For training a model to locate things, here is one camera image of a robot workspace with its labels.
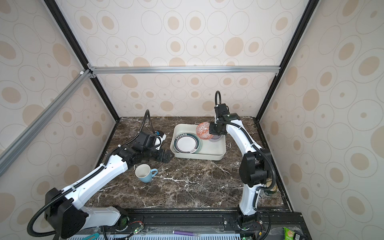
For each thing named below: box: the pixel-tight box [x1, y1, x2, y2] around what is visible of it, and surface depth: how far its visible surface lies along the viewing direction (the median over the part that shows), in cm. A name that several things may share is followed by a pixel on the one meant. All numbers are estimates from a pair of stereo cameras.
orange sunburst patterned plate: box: [173, 132, 202, 154], surface depth 105 cm
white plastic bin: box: [170, 123, 227, 161], surface depth 103 cm
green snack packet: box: [283, 227, 301, 240], surface depth 71 cm
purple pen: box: [172, 230, 201, 236], surface depth 72 cm
